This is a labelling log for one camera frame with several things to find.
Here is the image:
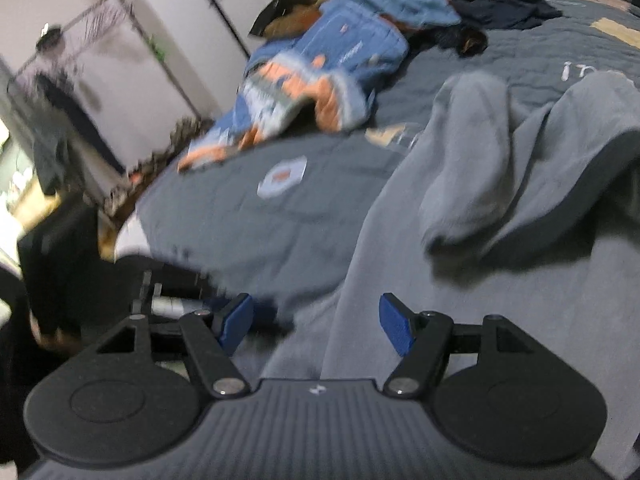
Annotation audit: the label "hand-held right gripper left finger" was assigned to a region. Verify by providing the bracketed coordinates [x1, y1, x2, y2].
[92, 292, 254, 402]

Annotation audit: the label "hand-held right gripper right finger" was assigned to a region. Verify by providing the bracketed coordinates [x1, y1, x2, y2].
[378, 291, 538, 402]

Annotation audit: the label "grey sweatshirt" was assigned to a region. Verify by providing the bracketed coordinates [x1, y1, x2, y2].
[250, 71, 640, 480]

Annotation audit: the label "person's left hand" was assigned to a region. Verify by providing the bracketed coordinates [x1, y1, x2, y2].
[30, 317, 81, 356]

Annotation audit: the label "grey printed bed quilt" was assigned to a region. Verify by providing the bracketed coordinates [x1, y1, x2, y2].
[112, 0, 640, 331]

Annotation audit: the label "hanging grey garment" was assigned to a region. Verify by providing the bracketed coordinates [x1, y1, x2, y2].
[7, 80, 71, 196]

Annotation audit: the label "hanging dark pants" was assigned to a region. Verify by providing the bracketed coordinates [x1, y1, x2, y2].
[35, 72, 126, 176]

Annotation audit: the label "row of shoes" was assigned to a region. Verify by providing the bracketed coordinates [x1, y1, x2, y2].
[102, 117, 216, 211]

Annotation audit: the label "black hat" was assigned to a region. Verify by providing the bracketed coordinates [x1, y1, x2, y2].
[35, 25, 66, 53]

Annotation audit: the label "bunch of pink hangers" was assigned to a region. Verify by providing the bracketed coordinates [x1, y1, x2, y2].
[75, 2, 126, 46]

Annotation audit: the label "blue orange printed blanket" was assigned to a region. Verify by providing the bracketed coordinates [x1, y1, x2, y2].
[177, 7, 408, 173]

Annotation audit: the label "dark dotted garment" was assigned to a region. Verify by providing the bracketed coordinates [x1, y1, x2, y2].
[415, 25, 488, 56]

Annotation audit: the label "light blue denim garment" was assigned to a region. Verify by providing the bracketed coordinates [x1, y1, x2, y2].
[320, 0, 461, 31]

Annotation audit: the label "navy garment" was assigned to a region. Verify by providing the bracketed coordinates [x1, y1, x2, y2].
[452, 0, 563, 31]

